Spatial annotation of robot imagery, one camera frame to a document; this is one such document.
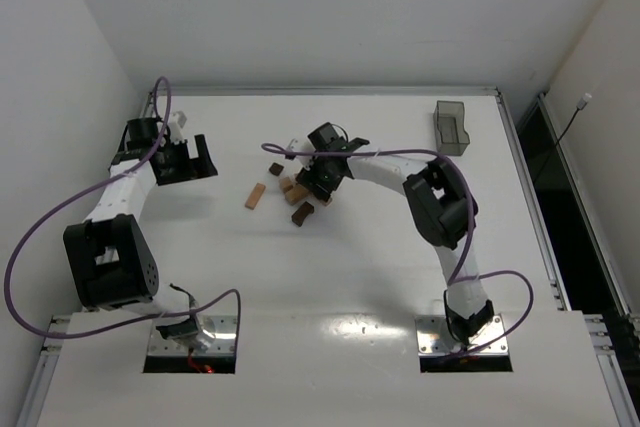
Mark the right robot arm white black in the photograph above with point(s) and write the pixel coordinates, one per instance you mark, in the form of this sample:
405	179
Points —
439	201

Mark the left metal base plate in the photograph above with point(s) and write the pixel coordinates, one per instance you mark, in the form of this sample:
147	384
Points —
216	338

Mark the dark arch wood block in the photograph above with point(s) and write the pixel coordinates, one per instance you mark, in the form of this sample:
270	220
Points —
302	213

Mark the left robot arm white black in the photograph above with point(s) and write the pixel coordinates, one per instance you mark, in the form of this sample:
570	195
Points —
110	260

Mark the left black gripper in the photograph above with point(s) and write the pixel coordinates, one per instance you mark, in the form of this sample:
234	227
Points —
186	162

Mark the smoky transparent plastic bin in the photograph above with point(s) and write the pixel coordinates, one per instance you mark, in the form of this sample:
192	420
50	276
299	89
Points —
452	139

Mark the plain light wood plank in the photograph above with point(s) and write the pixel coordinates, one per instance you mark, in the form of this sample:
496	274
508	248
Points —
255	196

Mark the black wall cable white plug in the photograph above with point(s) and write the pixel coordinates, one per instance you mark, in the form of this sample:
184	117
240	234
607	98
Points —
582	103

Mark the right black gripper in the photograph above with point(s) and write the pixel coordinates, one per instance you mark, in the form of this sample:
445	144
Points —
314	183

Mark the dark half-round wood block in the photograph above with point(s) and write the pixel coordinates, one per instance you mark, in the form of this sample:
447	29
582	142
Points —
276	169

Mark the light wood rectangular block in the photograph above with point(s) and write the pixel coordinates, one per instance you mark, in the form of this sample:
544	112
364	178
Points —
296	194

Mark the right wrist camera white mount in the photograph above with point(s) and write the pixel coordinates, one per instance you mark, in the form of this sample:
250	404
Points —
299	152

